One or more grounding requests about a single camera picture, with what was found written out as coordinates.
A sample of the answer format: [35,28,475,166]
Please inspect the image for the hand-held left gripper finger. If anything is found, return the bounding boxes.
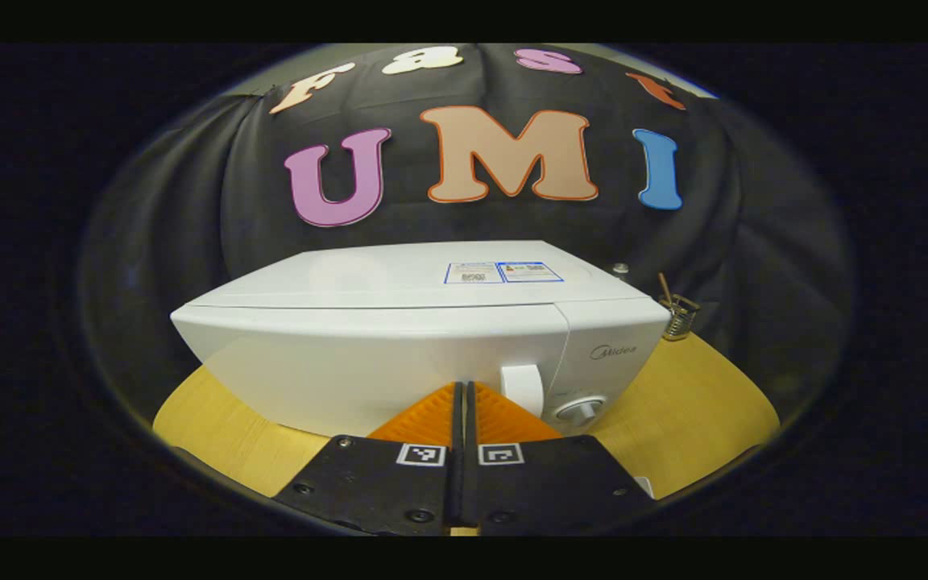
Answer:
[272,380,465,537]
[464,380,658,537]

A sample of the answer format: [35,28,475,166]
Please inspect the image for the white microwave oven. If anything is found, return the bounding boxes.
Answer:
[170,239,673,441]

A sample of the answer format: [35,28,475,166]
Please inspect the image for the glass jar with sticks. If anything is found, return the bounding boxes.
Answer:
[657,272,702,342]

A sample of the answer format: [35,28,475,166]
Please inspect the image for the black backdrop cloth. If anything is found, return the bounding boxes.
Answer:
[81,44,851,420]

